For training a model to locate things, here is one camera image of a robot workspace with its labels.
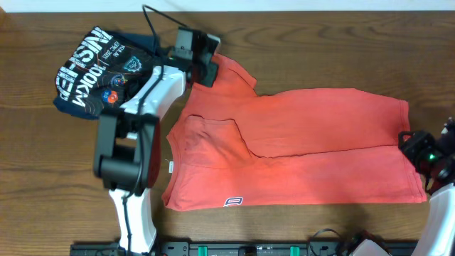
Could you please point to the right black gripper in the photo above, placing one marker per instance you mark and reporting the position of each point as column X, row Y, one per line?
column 411, row 148

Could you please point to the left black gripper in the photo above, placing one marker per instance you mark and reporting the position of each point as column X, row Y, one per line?
column 212, row 75

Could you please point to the orange-red t-shirt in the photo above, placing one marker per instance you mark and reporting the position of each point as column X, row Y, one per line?
column 232, row 147

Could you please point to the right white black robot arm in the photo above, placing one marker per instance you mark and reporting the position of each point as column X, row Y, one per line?
column 438, row 236

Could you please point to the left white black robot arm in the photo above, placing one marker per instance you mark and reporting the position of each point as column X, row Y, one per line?
column 127, row 153

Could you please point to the folded dark printed t-shirt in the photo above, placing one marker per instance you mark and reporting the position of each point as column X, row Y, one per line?
column 106, row 70

